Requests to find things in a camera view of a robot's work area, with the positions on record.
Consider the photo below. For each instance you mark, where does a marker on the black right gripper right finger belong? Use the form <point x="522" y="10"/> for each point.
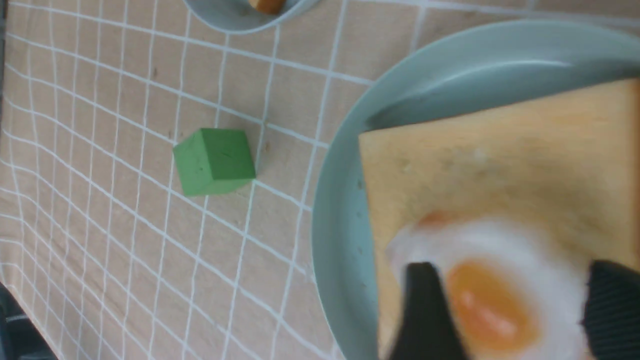
<point x="611" y="315"/>

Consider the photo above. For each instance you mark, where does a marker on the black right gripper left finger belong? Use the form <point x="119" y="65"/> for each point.
<point x="427" y="330"/>

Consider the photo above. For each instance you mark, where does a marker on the fried egg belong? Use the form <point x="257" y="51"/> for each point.
<point x="514" y="292"/>

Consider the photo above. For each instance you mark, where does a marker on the toast slice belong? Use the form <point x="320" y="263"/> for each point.
<point x="567" y="163"/>
<point x="269" y="7"/>

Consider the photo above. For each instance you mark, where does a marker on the teal center plate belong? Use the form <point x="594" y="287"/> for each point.
<point x="476" y="69"/>

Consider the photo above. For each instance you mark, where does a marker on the green cube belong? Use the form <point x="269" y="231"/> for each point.
<point x="214" y="162"/>

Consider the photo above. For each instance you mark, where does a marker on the checkered beige tablecloth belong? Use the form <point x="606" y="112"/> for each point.
<point x="98" y="242"/>

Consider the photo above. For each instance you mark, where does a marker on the light blue bread plate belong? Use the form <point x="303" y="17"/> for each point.
<point x="238" y="17"/>

